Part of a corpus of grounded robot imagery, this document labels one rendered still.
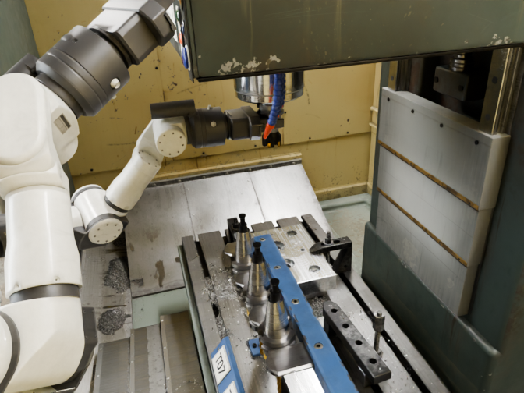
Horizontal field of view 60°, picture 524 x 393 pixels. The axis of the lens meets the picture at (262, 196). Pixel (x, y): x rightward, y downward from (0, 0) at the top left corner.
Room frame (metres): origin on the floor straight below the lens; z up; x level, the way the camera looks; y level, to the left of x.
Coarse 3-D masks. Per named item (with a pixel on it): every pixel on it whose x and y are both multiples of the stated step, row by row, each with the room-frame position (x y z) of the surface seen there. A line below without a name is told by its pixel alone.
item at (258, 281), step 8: (256, 264) 0.66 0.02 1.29; (264, 264) 0.67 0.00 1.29; (256, 272) 0.66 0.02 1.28; (264, 272) 0.66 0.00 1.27; (248, 280) 0.67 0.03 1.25; (256, 280) 0.66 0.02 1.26; (264, 280) 0.66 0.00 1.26; (248, 288) 0.67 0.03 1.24; (256, 288) 0.65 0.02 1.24; (264, 288) 0.66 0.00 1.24; (256, 296) 0.65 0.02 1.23
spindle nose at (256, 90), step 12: (300, 72) 0.98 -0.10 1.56; (240, 84) 0.97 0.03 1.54; (252, 84) 0.95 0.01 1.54; (264, 84) 0.94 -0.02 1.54; (288, 84) 0.95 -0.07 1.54; (300, 84) 0.98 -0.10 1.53; (240, 96) 0.98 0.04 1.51; (252, 96) 0.96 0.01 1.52; (264, 96) 0.95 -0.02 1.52; (288, 96) 0.95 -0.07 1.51; (300, 96) 0.98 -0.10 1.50
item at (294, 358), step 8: (296, 344) 0.54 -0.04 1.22; (304, 344) 0.54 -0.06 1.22; (272, 352) 0.53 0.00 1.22; (280, 352) 0.52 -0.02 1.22; (288, 352) 0.52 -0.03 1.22; (296, 352) 0.52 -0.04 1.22; (304, 352) 0.52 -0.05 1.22; (272, 360) 0.51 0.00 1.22; (280, 360) 0.51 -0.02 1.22; (288, 360) 0.51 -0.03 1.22; (296, 360) 0.51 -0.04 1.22; (304, 360) 0.51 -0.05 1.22; (312, 360) 0.51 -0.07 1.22; (272, 368) 0.49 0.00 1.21; (280, 368) 0.49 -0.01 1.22; (288, 368) 0.49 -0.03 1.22; (296, 368) 0.49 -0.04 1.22; (304, 368) 0.49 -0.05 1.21; (280, 376) 0.48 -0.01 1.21
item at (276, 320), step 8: (272, 304) 0.55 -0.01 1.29; (280, 304) 0.56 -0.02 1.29; (272, 312) 0.55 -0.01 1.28; (280, 312) 0.55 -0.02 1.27; (264, 320) 0.57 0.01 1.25; (272, 320) 0.55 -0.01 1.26; (280, 320) 0.55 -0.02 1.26; (288, 320) 0.56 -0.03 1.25; (264, 328) 0.56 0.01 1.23; (272, 328) 0.55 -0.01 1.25; (280, 328) 0.55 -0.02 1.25; (288, 328) 0.56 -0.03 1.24; (272, 336) 0.55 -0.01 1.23; (280, 336) 0.55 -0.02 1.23
